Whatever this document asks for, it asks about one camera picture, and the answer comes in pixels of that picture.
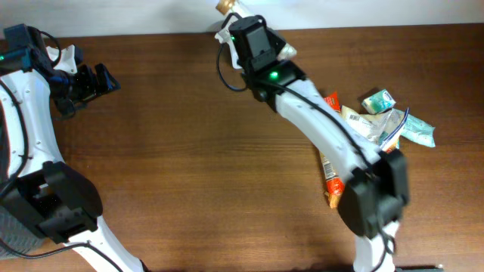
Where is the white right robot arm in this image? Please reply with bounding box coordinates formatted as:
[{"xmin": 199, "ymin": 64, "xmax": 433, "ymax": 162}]
[{"xmin": 225, "ymin": 14, "xmax": 410, "ymax": 271}]

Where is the orange spaghetti packet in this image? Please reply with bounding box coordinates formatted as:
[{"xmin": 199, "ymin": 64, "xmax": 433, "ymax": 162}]
[{"xmin": 320, "ymin": 92, "xmax": 345, "ymax": 209}]

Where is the teal wet wipes pack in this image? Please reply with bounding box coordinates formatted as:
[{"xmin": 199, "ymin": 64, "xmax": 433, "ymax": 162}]
[{"xmin": 402, "ymin": 115, "xmax": 436, "ymax": 148}]

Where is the white barcode scanner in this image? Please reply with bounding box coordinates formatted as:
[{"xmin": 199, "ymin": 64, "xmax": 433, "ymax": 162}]
[{"xmin": 215, "ymin": 29, "xmax": 242, "ymax": 70}]

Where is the teal tissue pack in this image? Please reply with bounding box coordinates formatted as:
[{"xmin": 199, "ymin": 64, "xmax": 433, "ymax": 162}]
[{"xmin": 361, "ymin": 89, "xmax": 396, "ymax": 115}]

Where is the grey plastic basket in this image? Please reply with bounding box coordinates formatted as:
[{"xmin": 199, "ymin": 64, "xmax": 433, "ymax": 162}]
[{"xmin": 0, "ymin": 207, "xmax": 45, "ymax": 254}]

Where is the cream chips bag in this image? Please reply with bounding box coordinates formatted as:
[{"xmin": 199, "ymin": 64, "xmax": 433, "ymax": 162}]
[{"xmin": 340, "ymin": 106, "xmax": 408, "ymax": 153}]

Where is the white tube with gold cap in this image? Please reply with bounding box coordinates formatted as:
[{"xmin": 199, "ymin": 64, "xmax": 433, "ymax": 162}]
[{"xmin": 215, "ymin": 0, "xmax": 296, "ymax": 69}]

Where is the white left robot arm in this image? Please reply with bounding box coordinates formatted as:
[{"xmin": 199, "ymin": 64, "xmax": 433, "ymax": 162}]
[{"xmin": 1, "ymin": 24, "xmax": 146, "ymax": 271}]

